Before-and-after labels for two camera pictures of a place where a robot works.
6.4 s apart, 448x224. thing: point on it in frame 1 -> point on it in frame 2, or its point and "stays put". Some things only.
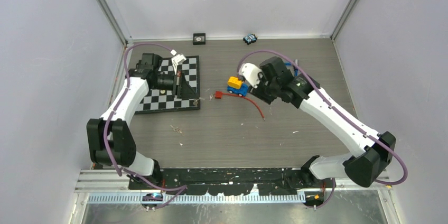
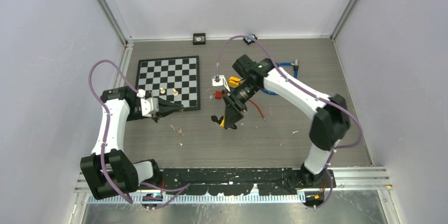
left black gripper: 180,87 -> 166,108
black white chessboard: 160,101 stays put
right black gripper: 257,92 -> 233,113
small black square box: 199,38 stays put
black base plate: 226,181 stays put
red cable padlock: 218,94 stays put
